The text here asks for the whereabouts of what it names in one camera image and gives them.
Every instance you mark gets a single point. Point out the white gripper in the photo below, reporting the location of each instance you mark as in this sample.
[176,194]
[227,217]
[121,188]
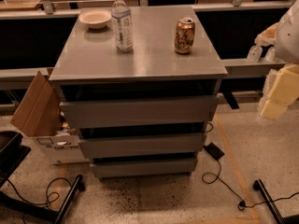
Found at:
[288,36]

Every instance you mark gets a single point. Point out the grey drawer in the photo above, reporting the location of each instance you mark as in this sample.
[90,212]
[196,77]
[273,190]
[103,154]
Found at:
[135,112]
[138,168]
[141,145]

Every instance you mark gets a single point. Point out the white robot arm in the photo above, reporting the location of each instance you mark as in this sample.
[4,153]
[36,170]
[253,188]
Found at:
[284,36]

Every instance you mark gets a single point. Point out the grey top drawer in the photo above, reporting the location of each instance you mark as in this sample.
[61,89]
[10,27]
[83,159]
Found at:
[135,112]

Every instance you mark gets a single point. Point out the grey drawer cabinet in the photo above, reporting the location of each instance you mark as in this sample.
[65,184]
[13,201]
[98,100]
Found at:
[91,69]

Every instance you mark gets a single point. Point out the grey bottom drawer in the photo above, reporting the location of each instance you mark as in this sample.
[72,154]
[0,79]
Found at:
[138,168]

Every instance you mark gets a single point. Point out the open cardboard box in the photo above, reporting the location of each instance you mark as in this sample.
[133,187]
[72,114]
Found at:
[39,118]

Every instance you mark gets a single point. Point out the right sanitizer pump bottle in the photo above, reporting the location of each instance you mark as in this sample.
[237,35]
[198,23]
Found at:
[270,55]

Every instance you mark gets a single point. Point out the sanitizer pump bottle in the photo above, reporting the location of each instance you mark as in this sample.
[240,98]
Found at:
[270,55]
[255,53]

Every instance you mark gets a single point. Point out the left sanitizer pump bottle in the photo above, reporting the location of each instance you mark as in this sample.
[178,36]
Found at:
[255,53]

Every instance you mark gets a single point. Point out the black power adapter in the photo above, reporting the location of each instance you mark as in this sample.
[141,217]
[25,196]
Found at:
[214,151]

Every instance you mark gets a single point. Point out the black stand leg right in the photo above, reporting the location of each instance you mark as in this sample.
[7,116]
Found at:
[258,185]

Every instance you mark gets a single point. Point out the gold drink can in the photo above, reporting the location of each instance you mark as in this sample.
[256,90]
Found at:
[185,32]

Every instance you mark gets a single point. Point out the clear plastic water bottle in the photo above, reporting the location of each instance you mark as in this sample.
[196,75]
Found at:
[122,25]

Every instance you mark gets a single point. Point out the white paper bowl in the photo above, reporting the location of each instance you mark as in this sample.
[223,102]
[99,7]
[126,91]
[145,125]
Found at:
[95,18]

